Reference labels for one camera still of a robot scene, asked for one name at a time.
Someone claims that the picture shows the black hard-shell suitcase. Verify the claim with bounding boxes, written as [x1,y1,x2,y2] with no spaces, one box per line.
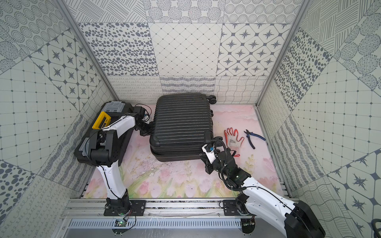
[149,93,217,162]

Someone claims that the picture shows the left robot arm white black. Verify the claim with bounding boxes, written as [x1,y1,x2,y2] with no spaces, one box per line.
[85,102,152,217]

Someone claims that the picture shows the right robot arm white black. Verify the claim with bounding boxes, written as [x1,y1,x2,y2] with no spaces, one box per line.
[201,145,326,238]

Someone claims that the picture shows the floral pink table mat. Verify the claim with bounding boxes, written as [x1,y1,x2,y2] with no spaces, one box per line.
[83,104,283,199]

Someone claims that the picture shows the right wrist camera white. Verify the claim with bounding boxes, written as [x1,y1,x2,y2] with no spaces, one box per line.
[202,144,216,164]

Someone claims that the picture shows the black toolbox yellow handle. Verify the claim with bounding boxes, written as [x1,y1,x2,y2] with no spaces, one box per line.
[74,101,135,167]

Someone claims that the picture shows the blue handled pliers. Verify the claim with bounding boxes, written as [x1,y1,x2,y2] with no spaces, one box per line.
[243,129,267,150]

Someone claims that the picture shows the aluminium mounting rail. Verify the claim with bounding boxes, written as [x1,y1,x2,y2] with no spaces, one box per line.
[61,197,307,219]

